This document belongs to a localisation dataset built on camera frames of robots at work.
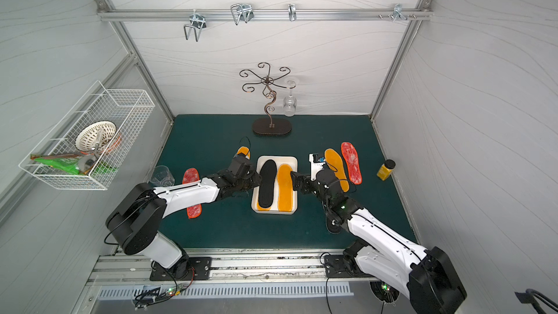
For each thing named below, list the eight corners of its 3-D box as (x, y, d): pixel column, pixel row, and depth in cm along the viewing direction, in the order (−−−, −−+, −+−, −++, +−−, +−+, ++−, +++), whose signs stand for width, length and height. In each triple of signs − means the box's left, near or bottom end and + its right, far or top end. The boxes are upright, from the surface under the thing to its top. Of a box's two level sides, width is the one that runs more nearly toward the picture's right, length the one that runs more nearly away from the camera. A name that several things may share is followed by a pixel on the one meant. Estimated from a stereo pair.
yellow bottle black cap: (375, 176, 99) (383, 164, 91) (378, 169, 102) (386, 157, 94) (384, 181, 97) (393, 169, 90) (387, 174, 100) (396, 161, 92)
